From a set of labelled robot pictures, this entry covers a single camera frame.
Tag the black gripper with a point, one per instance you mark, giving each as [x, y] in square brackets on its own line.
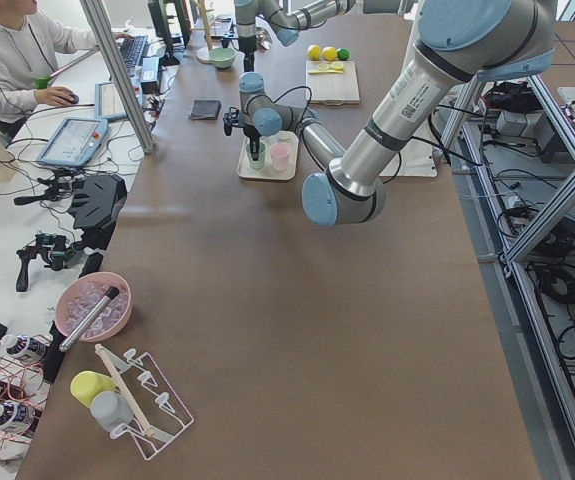
[252, 133]
[248, 44]

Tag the green plastic cup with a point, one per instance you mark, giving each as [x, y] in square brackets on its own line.
[260, 163]

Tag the pink plastic cup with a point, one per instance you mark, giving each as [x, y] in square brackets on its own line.
[279, 154]

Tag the cream yellow plastic cup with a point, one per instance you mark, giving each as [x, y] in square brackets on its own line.
[284, 137]

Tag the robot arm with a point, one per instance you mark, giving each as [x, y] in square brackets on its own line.
[286, 26]
[455, 42]

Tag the cream rabbit tray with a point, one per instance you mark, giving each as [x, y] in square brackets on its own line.
[267, 172]

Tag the metal scoop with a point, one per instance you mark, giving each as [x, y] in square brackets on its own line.
[264, 39]

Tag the green bowl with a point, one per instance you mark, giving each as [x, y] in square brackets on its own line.
[222, 58]

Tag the wooden cup stand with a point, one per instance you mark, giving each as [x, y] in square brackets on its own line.
[202, 33]

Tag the grey folded cloth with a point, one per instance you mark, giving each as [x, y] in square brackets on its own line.
[205, 109]

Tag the upper whole lemon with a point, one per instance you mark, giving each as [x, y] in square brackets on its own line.
[314, 52]

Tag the whole lemon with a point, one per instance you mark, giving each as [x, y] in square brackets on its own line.
[314, 52]
[329, 53]

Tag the lower whole lemon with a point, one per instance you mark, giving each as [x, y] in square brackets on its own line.
[329, 53]

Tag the wooden cutting board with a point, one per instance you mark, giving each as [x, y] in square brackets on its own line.
[333, 89]

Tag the yellow plastic knife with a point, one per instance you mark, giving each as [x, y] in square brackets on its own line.
[325, 72]

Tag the green lime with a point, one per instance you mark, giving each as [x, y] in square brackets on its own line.
[343, 54]

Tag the black keyboard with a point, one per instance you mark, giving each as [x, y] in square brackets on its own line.
[132, 50]

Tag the far teach pendant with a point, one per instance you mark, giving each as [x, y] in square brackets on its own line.
[107, 102]

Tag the teach pendant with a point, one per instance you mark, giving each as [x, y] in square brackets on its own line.
[74, 143]
[107, 102]

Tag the near teach pendant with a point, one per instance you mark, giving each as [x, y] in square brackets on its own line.
[74, 143]

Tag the seated person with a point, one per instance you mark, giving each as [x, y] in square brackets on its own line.
[29, 43]

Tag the yellow cup on rack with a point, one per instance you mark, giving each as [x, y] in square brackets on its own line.
[86, 385]

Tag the grey cup on rack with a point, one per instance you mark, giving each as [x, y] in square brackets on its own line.
[110, 409]

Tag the aluminium frame post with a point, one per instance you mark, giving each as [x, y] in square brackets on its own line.
[100, 25]

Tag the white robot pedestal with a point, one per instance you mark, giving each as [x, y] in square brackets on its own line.
[417, 156]

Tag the metal ice scoop handle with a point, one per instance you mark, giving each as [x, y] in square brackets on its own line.
[111, 293]

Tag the white wire cup rack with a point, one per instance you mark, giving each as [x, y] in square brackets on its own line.
[160, 416]

